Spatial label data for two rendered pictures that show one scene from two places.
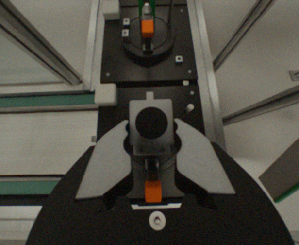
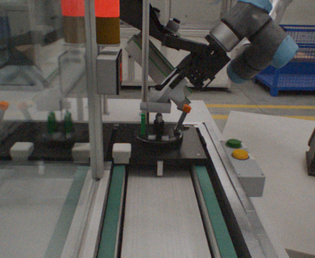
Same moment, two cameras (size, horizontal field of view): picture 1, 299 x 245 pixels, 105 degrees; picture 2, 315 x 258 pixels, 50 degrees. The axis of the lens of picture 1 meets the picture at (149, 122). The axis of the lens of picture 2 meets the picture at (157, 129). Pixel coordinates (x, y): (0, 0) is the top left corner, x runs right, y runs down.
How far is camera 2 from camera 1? 0.89 m
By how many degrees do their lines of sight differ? 69
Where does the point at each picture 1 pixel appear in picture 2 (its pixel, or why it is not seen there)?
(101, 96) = (125, 147)
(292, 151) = not seen: hidden behind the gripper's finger
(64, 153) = (175, 199)
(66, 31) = not seen: outside the picture
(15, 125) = (139, 245)
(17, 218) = (239, 201)
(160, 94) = (124, 134)
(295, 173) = not seen: hidden behind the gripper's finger
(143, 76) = (106, 140)
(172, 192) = (194, 134)
